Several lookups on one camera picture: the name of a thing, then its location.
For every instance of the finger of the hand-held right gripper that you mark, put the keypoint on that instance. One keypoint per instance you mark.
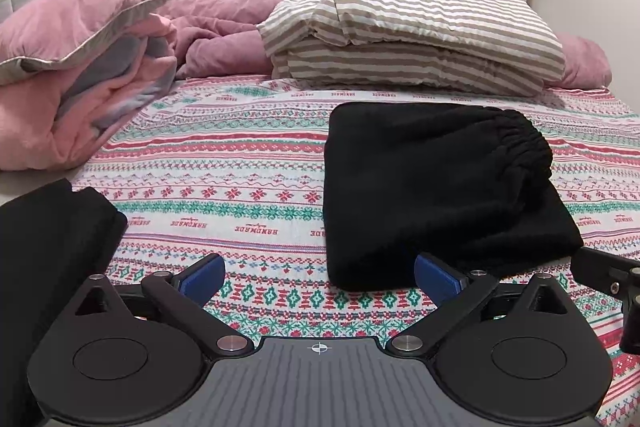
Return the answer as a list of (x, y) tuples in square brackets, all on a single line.
[(597, 264)]

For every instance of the black pants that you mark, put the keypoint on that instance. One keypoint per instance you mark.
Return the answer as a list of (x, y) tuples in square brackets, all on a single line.
[(430, 187)]

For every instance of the beige striped folded duvet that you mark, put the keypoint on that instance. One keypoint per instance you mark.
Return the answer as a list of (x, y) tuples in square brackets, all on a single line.
[(410, 32)]

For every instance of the patterned bedsheet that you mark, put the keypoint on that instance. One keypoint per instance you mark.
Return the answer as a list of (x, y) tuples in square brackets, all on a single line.
[(225, 167)]

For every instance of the mauve duvet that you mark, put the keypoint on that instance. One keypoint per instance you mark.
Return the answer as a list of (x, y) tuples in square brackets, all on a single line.
[(220, 27)]

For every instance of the pink and grey blanket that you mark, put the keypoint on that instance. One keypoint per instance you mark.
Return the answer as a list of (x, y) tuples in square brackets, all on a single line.
[(75, 122)]

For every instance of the black garment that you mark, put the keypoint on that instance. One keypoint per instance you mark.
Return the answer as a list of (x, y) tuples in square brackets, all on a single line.
[(45, 247)]

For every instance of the pink pillow with grey edge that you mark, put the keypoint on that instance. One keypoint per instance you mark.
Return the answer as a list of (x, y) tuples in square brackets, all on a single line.
[(70, 22)]

